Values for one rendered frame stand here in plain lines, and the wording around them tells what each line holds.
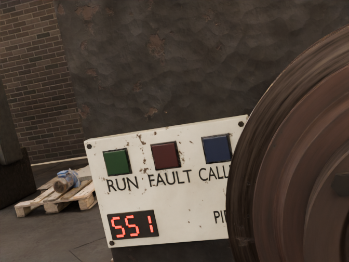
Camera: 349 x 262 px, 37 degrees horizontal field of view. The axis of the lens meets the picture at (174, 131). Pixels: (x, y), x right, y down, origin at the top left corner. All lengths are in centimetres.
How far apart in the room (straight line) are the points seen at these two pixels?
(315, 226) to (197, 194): 28
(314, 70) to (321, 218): 16
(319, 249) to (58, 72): 719
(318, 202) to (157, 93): 34
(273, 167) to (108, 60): 33
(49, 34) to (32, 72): 62
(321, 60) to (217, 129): 22
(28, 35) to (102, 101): 702
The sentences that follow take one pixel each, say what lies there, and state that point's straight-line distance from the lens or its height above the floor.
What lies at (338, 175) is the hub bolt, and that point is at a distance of 52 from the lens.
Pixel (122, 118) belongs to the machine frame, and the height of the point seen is 126.
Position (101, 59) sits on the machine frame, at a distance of 81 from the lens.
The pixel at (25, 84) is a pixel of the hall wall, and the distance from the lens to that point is 795.
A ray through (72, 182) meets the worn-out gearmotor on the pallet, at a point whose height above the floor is 22.
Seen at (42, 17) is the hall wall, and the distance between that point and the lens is 770.
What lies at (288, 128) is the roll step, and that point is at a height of 125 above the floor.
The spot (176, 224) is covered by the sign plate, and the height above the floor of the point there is 109.
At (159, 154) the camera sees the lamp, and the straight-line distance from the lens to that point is 78.
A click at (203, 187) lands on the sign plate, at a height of 114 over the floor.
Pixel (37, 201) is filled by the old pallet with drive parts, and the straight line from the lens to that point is 527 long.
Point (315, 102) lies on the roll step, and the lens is 58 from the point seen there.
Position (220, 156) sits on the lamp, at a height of 119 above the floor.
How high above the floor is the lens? 136
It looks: 9 degrees down
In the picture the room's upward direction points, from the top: 12 degrees counter-clockwise
